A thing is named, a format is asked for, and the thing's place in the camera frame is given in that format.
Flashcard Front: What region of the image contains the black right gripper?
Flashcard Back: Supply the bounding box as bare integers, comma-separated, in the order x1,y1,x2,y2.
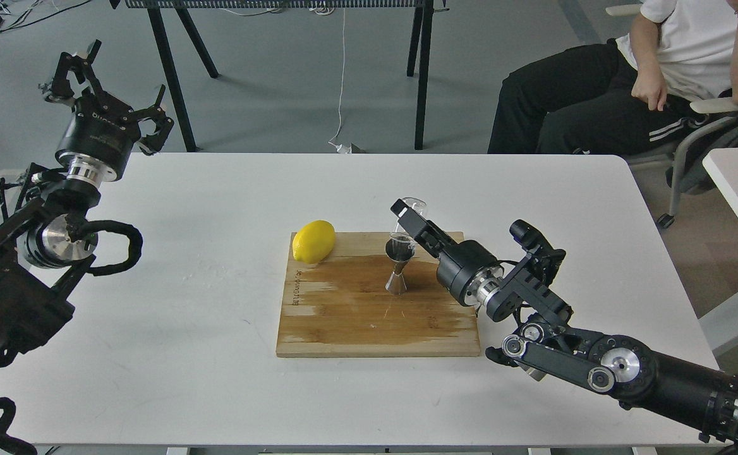
395,199,505,307

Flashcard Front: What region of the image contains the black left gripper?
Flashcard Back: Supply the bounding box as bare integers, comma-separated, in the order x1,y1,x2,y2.
38,39,174,184

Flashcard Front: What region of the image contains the steel double jigger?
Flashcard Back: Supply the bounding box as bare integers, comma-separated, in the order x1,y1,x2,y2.
385,233,416,296

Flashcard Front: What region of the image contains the clear plastic measuring cup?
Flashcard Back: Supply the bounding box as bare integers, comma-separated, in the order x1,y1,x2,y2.
389,197,428,249

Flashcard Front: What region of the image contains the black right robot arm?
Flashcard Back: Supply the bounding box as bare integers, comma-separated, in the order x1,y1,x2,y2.
391,200,738,454

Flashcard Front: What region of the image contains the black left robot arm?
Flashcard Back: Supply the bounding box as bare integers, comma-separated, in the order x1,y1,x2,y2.
0,40,174,454

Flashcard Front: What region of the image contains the wooden cutting board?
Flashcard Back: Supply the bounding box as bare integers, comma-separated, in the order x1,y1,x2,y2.
275,231,481,359

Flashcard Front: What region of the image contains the yellow lemon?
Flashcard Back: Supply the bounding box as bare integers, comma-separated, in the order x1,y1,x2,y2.
291,220,336,264

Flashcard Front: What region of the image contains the seated person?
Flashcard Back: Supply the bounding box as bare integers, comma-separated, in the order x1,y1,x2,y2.
487,1,738,156

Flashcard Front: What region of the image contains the grey chair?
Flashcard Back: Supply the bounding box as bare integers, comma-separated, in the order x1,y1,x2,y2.
617,1,738,228

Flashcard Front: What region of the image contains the white cable on floor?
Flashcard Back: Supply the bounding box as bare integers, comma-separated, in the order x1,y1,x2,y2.
328,8,365,154

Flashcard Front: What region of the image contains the black metal table frame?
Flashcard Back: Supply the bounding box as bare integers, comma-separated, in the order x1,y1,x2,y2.
109,0,451,153

